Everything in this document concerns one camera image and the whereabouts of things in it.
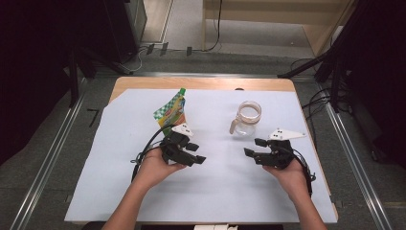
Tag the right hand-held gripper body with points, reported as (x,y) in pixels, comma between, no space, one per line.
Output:
(277,153)

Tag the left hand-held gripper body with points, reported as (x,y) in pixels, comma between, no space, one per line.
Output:
(174,148)

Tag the yellow green refill pouch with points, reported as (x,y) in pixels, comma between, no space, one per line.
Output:
(170,110)

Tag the person's left hand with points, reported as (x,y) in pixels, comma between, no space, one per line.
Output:
(156,171)

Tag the person's right hand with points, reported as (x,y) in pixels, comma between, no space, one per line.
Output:
(292,180)

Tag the white table mat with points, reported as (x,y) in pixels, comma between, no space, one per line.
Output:
(217,191)

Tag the dark table grommet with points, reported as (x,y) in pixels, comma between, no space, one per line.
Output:
(239,89)

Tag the black metal stand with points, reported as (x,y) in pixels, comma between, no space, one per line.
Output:
(74,86)
(300,68)

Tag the light wooden shelf unit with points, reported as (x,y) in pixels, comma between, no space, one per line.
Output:
(271,16)

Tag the black cabinet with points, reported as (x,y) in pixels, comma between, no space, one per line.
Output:
(127,25)

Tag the black curtain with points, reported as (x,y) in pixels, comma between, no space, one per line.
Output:
(32,64)
(383,64)

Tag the metal floor rail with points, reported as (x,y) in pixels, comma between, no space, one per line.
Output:
(207,75)
(360,175)
(41,179)

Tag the small black floor bracket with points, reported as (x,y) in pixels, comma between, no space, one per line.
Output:
(164,49)
(189,51)
(150,49)

